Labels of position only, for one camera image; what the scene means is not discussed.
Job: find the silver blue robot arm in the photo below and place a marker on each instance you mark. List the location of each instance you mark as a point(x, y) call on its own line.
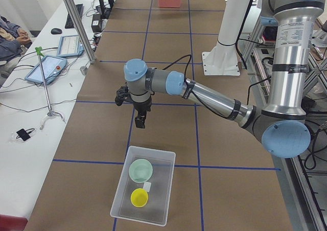
point(195, 134)

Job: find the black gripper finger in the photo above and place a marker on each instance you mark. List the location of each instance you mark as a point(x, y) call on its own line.
point(140, 122)

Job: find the white label in box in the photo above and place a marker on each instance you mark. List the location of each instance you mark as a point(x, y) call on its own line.
point(147, 186)

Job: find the clear plastic storage box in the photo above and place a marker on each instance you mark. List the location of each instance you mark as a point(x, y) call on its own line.
point(156, 210)

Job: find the near teach pendant tablet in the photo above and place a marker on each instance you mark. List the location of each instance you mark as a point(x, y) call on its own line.
point(52, 67)

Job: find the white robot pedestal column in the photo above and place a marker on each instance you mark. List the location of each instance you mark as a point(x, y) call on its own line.
point(222, 59)

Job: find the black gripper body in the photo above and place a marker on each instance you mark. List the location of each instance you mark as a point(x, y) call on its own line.
point(142, 106)

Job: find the metal stand with green clip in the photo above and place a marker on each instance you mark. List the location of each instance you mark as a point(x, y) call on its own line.
point(51, 113)

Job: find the far teach pendant tablet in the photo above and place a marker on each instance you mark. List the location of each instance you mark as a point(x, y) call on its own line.
point(70, 46)

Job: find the pale green plastic bowl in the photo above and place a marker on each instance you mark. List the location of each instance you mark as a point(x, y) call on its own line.
point(140, 170)

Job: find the teach pendant tablet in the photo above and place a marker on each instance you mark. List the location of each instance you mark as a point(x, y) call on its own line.
point(70, 46)
point(52, 67)

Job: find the black power adapter box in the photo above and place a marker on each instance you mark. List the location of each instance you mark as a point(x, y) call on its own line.
point(96, 24)

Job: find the yellow plastic cup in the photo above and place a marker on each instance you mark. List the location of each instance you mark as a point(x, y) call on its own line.
point(139, 197)

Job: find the seated person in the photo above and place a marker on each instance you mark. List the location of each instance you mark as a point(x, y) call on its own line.
point(15, 41)

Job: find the small black device with cable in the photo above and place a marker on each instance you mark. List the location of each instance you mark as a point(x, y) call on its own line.
point(24, 134)

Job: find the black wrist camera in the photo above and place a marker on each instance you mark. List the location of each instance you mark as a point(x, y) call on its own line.
point(122, 95)

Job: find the aluminium frame rack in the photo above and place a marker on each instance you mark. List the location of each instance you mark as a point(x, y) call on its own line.
point(302, 178)

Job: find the aluminium frame post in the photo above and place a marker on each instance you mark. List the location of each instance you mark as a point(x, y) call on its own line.
point(76, 18)

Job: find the black computer mouse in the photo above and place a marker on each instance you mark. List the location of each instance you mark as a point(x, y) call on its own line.
point(56, 31)

